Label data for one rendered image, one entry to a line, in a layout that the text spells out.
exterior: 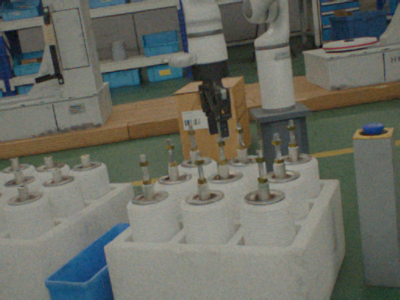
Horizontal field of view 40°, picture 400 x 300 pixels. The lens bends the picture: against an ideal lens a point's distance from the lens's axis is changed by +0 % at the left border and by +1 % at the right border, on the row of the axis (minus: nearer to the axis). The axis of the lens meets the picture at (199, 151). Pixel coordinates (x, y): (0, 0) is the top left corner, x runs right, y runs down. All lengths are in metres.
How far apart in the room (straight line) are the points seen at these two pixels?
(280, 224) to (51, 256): 0.51
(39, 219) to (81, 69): 1.90
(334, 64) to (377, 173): 2.01
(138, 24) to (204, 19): 8.27
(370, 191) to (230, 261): 0.32
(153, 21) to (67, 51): 6.30
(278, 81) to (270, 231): 0.61
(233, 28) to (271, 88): 7.88
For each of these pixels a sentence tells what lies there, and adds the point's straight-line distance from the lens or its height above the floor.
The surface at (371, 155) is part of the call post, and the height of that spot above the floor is 0.28.
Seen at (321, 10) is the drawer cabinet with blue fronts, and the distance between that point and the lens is 6.50.
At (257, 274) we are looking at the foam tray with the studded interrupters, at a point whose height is 0.14.
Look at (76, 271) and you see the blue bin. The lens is 1.25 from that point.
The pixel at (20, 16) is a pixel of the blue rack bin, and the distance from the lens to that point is 5.82.
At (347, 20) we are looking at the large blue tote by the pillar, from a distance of 5.51.
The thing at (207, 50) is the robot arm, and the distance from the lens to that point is 1.07.
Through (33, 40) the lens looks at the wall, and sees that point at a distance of 9.59.
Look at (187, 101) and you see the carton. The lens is 2.20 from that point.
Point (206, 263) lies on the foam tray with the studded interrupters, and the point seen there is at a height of 0.15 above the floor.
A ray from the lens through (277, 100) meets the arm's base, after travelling 1.51.
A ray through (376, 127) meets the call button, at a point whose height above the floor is 0.33.
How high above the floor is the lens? 0.59
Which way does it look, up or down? 14 degrees down
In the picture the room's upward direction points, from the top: 9 degrees counter-clockwise
